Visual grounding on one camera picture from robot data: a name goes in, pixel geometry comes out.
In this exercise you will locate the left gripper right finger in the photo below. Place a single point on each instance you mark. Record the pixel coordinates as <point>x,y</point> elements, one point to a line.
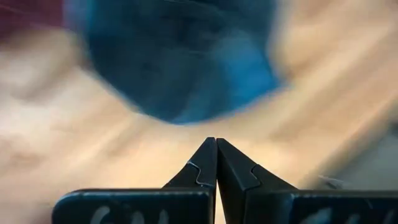
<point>248,205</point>

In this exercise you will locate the maroon cap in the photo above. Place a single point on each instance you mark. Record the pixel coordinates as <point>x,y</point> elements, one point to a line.
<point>28,15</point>

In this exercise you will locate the blue denim cap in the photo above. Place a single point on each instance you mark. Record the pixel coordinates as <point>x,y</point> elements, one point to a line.
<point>174,62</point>

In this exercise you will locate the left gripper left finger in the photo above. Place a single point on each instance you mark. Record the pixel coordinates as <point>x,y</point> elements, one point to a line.
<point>186,205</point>

